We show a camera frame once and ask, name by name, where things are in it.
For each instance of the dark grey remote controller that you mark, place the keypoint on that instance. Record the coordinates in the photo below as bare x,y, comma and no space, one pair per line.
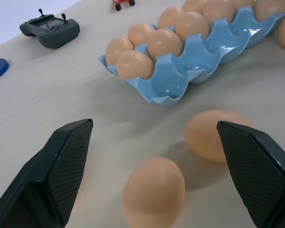
50,29

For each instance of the orange and black tool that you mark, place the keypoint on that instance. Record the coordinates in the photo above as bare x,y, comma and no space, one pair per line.
122,3

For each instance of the light blue egg tray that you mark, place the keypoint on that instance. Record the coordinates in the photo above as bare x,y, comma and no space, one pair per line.
194,66

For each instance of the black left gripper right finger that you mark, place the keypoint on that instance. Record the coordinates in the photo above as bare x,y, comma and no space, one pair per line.
259,171

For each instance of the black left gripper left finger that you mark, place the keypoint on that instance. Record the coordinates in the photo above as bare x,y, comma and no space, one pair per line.
52,171

